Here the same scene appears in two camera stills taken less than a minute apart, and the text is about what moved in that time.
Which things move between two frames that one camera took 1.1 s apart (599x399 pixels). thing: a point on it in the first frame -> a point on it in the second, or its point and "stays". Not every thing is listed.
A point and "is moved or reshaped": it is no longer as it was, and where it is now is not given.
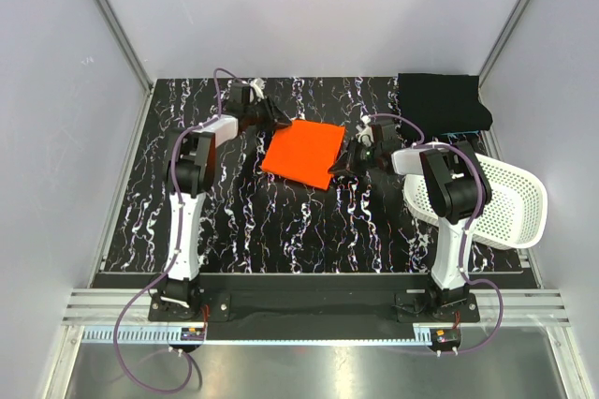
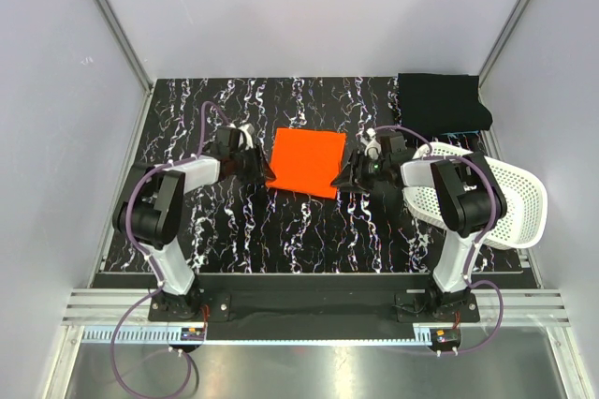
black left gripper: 262,110 -> 253,164
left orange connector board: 189,333 stays
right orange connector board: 447,335 stays
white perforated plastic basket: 516,215 stays
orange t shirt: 305,152 is moved or reshaped
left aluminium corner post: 111,18 stays
